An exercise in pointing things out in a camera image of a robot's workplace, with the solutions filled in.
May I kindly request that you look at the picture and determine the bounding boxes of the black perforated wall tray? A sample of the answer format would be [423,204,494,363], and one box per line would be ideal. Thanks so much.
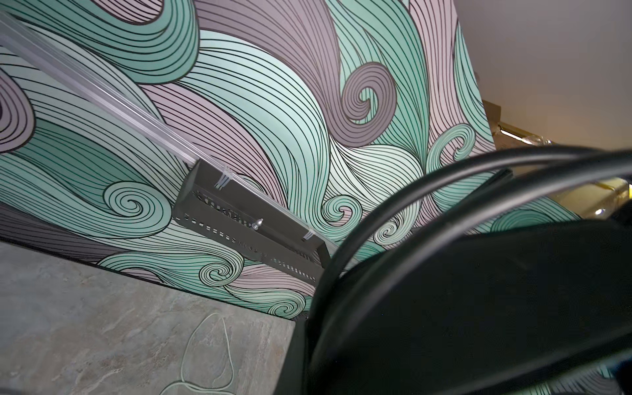
[172,160,330,286]

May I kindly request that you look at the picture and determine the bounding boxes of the aluminium horizontal rail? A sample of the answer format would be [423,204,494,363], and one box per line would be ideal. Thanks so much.
[1,10,338,253]

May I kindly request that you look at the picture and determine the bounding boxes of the mint green headphones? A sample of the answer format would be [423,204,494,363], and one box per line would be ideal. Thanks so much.
[159,311,236,394]

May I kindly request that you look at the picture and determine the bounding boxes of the black headphones with blue band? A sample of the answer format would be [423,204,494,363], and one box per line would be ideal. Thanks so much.
[275,146,631,394]

